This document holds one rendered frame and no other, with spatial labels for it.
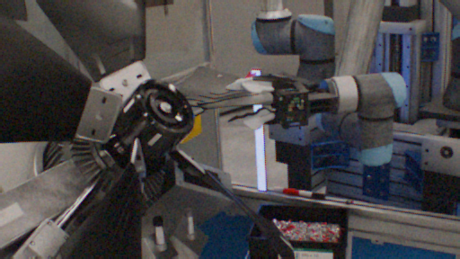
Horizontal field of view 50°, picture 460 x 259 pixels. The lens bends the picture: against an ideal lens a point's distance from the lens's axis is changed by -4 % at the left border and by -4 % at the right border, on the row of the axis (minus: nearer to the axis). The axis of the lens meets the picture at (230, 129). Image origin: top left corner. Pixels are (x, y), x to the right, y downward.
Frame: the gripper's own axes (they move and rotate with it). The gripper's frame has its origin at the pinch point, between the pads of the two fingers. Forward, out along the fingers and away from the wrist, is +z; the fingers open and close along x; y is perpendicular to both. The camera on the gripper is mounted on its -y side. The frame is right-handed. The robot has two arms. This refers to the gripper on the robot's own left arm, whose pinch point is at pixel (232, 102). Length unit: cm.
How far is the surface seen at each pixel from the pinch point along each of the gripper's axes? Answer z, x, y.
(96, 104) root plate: 24.3, -8.6, 15.3
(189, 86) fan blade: 7.9, -1.1, -9.7
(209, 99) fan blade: 4.4, -1.2, -0.4
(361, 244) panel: -31, 43, -4
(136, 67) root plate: 17.8, -10.6, 3.6
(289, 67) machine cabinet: -114, 130, -411
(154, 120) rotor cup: 15.0, -6.0, 18.6
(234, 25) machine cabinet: -54, 73, -382
